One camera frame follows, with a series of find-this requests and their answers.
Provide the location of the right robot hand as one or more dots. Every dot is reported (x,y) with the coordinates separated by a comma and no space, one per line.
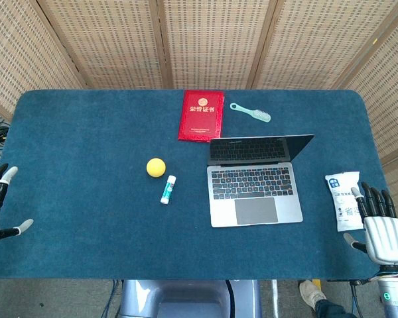
(384,238)

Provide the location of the grey laptop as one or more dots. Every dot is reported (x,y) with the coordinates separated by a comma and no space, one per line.
(255,195)

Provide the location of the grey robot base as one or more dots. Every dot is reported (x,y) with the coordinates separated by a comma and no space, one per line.
(189,299)

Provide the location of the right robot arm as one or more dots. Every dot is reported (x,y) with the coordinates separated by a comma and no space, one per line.
(395,291)

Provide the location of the white wet wipes packet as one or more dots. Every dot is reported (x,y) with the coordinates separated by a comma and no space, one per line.
(345,198)

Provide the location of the person leg in jeans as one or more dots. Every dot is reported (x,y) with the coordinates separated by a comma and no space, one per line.
(331,310)

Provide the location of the white shoe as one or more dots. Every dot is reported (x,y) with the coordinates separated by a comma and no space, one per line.
(311,294)

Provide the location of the blue table cloth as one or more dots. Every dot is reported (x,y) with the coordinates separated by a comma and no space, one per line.
(86,198)

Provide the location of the yellow foam ball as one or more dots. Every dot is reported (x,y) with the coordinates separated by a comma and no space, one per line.
(156,167)

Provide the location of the white green glue stick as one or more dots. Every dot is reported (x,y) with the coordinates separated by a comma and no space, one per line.
(168,189)

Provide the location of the mint green brush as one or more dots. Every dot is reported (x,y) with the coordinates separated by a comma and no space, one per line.
(252,112)

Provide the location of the red certificate book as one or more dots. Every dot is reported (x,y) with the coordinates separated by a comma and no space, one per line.
(201,116)

